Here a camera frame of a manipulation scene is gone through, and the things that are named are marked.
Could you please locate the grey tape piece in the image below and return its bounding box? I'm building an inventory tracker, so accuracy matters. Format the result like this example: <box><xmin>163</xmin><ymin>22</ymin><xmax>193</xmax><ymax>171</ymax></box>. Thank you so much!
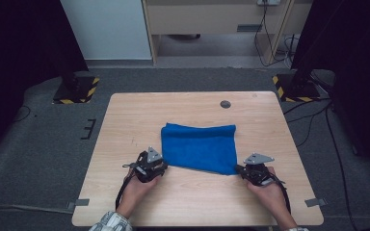
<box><xmin>66</xmin><ymin>198</ymin><xmax>91</xmax><ymax>212</ymax></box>
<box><xmin>304</xmin><ymin>197</ymin><xmax>329</xmax><ymax>208</ymax></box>

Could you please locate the black curtain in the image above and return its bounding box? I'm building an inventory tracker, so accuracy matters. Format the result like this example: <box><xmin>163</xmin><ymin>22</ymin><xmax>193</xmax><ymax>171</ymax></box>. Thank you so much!
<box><xmin>291</xmin><ymin>0</ymin><xmax>370</xmax><ymax>176</ymax></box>
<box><xmin>0</xmin><ymin>0</ymin><xmax>90</xmax><ymax>165</ymax></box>

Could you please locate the thin black floor cable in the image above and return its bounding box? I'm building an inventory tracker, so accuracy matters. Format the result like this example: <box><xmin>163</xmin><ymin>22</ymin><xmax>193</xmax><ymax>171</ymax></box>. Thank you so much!
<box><xmin>13</xmin><ymin>104</ymin><xmax>32</xmax><ymax>123</ymax></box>

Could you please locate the person's right hand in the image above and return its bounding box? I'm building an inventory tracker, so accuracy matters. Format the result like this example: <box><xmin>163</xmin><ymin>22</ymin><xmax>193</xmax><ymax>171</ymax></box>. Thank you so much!
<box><xmin>246</xmin><ymin>166</ymin><xmax>287</xmax><ymax>211</ymax></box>

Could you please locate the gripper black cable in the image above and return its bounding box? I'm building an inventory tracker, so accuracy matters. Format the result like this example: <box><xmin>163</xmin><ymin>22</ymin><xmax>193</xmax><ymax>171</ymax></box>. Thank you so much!
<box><xmin>269</xmin><ymin>172</ymin><xmax>292</xmax><ymax>215</ymax></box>
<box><xmin>115</xmin><ymin>172</ymin><xmax>135</xmax><ymax>211</ymax></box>

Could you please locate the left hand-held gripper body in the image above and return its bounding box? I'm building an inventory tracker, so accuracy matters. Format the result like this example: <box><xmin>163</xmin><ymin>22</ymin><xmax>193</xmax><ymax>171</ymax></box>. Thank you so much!
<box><xmin>122</xmin><ymin>146</ymin><xmax>167</xmax><ymax>184</ymax></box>

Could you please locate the white panel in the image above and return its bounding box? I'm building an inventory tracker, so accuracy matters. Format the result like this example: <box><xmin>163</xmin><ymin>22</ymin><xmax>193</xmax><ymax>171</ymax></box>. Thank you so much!
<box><xmin>59</xmin><ymin>0</ymin><xmax>152</xmax><ymax>62</ymax></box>

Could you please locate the long black floor cable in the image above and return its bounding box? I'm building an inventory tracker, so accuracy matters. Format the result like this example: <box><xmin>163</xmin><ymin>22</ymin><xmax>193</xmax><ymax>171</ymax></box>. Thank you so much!
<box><xmin>325</xmin><ymin>105</ymin><xmax>359</xmax><ymax>231</ymax></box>

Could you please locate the striped black stand base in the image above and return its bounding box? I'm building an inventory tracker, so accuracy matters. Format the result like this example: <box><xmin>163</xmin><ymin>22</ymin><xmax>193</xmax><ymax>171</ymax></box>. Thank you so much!
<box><xmin>52</xmin><ymin>70</ymin><xmax>101</xmax><ymax>105</ymax></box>
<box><xmin>272</xmin><ymin>72</ymin><xmax>322</xmax><ymax>103</ymax></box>

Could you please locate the light wooden cabinet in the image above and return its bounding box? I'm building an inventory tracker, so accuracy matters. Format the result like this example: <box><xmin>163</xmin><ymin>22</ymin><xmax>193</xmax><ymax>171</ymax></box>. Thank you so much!
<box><xmin>141</xmin><ymin>0</ymin><xmax>314</xmax><ymax>65</ymax></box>

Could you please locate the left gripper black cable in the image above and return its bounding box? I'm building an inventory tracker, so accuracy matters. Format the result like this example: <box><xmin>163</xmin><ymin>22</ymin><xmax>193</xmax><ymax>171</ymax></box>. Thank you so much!
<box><xmin>115</xmin><ymin>172</ymin><xmax>135</xmax><ymax>211</ymax></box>

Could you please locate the black cable from power strip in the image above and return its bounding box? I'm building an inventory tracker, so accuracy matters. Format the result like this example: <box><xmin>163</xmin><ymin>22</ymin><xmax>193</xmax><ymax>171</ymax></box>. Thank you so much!
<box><xmin>253</xmin><ymin>3</ymin><xmax>295</xmax><ymax>68</ymax></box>

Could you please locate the person's left hand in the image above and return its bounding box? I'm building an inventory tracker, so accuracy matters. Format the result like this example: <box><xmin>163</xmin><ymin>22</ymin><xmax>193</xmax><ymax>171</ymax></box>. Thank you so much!
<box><xmin>118</xmin><ymin>171</ymin><xmax>162</xmax><ymax>214</ymax></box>

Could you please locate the blue towel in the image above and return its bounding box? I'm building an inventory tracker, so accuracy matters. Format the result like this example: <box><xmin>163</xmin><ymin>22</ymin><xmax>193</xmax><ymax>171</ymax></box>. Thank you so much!
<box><xmin>160</xmin><ymin>122</ymin><xmax>239</xmax><ymax>176</ymax></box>

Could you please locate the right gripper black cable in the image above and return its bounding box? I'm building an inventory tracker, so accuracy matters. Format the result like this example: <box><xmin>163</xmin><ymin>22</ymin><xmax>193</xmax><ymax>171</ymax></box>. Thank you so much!
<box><xmin>269</xmin><ymin>172</ymin><xmax>292</xmax><ymax>215</ymax></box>

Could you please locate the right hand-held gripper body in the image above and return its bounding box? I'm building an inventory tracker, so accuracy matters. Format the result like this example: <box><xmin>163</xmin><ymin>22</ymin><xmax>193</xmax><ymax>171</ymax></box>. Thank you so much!
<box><xmin>241</xmin><ymin>152</ymin><xmax>285</xmax><ymax>188</ymax></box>

